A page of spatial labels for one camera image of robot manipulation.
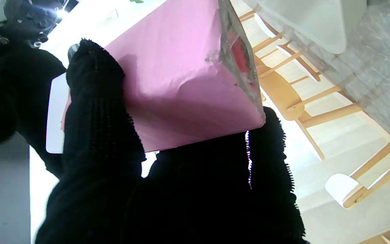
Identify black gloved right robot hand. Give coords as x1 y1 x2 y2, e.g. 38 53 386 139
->
0 44 67 178

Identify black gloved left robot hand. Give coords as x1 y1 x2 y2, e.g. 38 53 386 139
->
35 38 309 244

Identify white square jar lid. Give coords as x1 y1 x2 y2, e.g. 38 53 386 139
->
45 73 71 155

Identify pink square jar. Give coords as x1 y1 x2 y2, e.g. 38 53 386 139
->
61 0 266 153

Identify cream baking tray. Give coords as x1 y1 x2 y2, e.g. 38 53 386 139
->
242 0 367 55

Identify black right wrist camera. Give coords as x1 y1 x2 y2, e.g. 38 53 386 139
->
4 0 63 48

